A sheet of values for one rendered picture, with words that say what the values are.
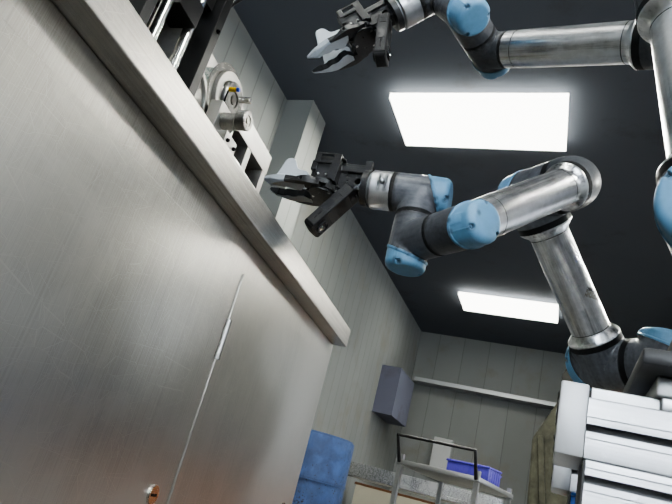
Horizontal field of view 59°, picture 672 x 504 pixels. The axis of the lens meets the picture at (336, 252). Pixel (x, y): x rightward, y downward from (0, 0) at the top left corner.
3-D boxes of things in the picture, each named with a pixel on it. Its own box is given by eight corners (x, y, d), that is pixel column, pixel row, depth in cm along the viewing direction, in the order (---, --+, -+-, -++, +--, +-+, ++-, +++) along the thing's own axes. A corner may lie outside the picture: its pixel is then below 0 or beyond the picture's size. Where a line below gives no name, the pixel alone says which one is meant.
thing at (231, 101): (225, 81, 119) (242, 81, 125) (216, 81, 119) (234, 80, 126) (225, 119, 121) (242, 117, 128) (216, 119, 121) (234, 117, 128)
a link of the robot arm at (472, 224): (635, 192, 119) (482, 262, 90) (586, 205, 128) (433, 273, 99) (617, 137, 118) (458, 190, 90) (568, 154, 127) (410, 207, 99)
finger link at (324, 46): (298, 44, 125) (338, 29, 126) (310, 62, 122) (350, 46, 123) (296, 32, 122) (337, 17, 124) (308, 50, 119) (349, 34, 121)
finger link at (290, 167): (270, 158, 120) (314, 166, 118) (262, 184, 118) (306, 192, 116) (268, 150, 117) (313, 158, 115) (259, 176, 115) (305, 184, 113)
